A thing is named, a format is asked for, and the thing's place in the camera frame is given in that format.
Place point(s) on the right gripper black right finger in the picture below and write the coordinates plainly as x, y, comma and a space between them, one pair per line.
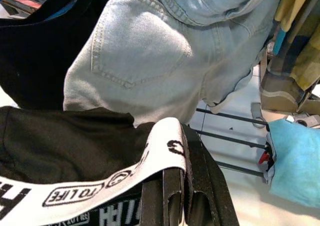
207, 186

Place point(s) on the blue plastic hanger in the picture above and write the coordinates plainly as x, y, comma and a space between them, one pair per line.
62, 11

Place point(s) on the black hanging garment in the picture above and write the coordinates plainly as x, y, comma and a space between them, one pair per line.
37, 48

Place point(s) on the black metal clothes rack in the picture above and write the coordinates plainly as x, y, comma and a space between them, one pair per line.
232, 138

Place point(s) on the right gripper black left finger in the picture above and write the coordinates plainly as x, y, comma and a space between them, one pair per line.
155, 201

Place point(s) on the light denim shorts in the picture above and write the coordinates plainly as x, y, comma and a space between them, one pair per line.
150, 48

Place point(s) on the teal cloth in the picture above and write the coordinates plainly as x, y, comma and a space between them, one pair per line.
297, 161

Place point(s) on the yellow plaid garment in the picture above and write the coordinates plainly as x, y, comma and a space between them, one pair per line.
295, 61

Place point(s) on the black shorts white printed waistband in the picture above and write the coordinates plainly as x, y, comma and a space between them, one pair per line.
62, 141

